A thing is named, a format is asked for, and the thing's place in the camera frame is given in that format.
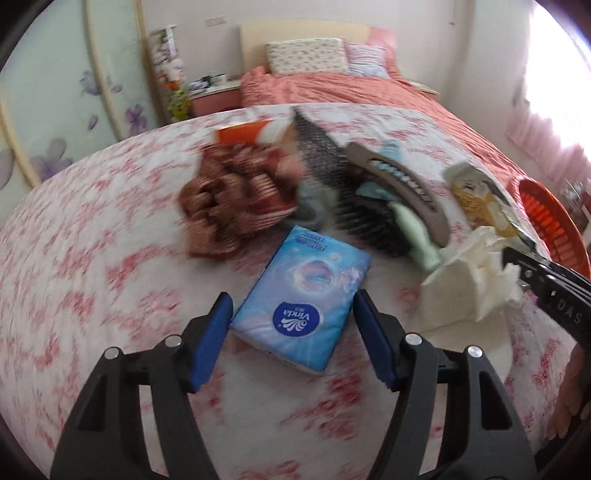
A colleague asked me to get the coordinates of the striped pillow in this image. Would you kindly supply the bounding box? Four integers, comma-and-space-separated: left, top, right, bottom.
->
346, 44, 389, 78

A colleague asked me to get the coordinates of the wardrobe with flower glass doors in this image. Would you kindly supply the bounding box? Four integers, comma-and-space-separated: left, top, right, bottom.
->
0, 0, 167, 204

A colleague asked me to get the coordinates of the brown patterned scrunchie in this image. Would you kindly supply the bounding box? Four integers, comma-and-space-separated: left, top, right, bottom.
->
179, 141, 308, 259

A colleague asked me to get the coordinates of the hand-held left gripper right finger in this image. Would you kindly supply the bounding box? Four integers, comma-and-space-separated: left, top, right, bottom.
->
353, 290, 539, 480

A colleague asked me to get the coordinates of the beige and pink headboard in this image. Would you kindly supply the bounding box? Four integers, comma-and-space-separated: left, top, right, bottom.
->
239, 21, 398, 77

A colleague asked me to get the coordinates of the pink nightstand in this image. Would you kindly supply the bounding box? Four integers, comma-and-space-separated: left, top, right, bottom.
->
188, 79, 243, 118

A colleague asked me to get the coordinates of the orange and white packet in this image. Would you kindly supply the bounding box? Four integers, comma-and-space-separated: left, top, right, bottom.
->
215, 119, 296, 148

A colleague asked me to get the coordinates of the black plastic mesh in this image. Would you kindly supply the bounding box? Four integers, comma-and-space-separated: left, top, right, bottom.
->
292, 107, 416, 259

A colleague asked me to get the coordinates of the person's right hand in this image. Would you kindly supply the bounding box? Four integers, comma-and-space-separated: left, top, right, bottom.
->
547, 344, 591, 441

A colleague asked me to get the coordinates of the blue tissue pack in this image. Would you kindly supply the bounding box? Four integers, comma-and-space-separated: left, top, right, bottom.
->
229, 225, 373, 374

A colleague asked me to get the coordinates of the pink floral cloth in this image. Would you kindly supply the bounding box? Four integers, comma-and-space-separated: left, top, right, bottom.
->
0, 105, 583, 480

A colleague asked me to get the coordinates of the pink curtain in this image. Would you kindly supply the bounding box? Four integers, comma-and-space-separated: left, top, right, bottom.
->
505, 78, 591, 162

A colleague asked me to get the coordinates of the plush toy decoration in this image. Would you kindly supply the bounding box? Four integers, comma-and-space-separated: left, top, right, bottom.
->
150, 28, 190, 123

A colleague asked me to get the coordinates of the floral pillow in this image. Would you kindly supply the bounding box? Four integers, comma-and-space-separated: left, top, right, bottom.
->
265, 39, 350, 77

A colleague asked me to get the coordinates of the white tissue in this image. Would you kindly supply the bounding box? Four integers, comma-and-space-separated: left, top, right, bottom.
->
420, 225, 525, 330

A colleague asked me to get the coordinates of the yellow snack wrapper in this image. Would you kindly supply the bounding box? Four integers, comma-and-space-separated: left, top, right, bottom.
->
443, 161, 539, 252

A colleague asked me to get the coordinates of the orange plastic basket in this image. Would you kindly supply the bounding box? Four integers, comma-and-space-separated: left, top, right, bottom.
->
517, 178, 591, 280

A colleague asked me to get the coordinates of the mint green cloth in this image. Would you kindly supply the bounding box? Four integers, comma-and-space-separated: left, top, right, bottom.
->
358, 141, 443, 272

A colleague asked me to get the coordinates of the bed with pink cover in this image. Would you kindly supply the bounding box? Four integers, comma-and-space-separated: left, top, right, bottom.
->
240, 65, 532, 185

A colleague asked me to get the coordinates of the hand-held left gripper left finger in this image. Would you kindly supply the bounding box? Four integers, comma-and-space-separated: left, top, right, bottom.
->
51, 292, 234, 480

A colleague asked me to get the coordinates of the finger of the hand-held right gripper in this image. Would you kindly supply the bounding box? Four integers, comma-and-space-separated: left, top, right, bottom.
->
519, 272, 561, 303
502, 247, 591, 296

